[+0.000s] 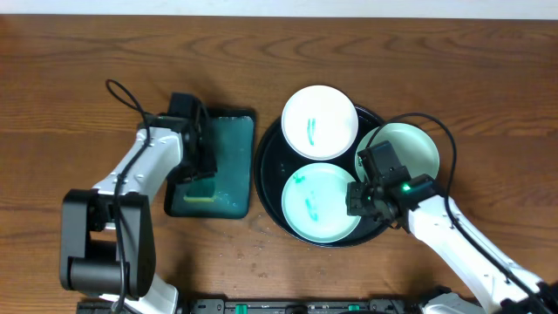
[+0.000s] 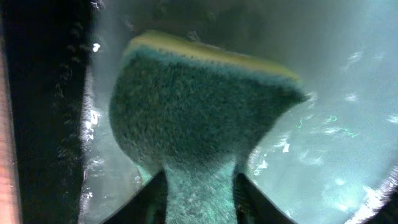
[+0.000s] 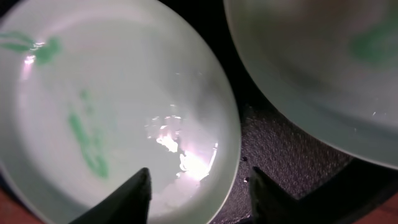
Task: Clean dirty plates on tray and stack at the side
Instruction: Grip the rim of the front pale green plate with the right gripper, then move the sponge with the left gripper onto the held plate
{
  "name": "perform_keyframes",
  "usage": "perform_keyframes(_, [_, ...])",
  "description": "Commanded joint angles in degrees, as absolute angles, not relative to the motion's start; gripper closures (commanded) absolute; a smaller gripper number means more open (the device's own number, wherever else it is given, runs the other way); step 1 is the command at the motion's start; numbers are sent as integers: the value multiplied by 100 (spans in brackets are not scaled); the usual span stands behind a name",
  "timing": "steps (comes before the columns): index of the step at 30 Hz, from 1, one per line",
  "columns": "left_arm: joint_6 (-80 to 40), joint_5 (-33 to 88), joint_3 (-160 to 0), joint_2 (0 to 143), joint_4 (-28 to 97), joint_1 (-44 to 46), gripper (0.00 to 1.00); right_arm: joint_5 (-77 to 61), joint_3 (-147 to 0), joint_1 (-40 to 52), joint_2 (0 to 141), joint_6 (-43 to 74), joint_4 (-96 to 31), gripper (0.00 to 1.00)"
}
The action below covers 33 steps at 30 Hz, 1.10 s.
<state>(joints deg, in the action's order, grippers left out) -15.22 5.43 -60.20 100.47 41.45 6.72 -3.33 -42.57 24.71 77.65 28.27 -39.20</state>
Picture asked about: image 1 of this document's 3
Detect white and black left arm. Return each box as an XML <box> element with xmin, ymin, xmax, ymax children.
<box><xmin>59</xmin><ymin>114</ymin><xmax>216</xmax><ymax>314</ymax></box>

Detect rectangular black soapy water tray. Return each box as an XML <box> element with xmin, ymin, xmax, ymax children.
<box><xmin>164</xmin><ymin>108</ymin><xmax>255</xmax><ymax>219</ymax></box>

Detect black base rail, green buttons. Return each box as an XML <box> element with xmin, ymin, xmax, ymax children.
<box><xmin>76</xmin><ymin>297</ymin><xmax>419</xmax><ymax>314</ymax></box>

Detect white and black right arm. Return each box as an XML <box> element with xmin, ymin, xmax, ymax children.
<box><xmin>345</xmin><ymin>174</ymin><xmax>557</xmax><ymax>313</ymax></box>

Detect white plate, green smear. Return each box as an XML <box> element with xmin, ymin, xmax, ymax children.
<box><xmin>281</xmin><ymin>85</ymin><xmax>358</xmax><ymax>160</ymax></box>

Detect pale green plate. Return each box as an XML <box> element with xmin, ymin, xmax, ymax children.
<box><xmin>371</xmin><ymin>123</ymin><xmax>440</xmax><ymax>179</ymax></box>
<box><xmin>281</xmin><ymin>162</ymin><xmax>361</xmax><ymax>243</ymax></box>

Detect round black tray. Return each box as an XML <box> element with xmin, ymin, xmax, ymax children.
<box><xmin>253</xmin><ymin>106</ymin><xmax>387</xmax><ymax>248</ymax></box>

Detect green and yellow sponge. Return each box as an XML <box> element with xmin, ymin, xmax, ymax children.
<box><xmin>183</xmin><ymin>178</ymin><xmax>216</xmax><ymax>202</ymax></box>

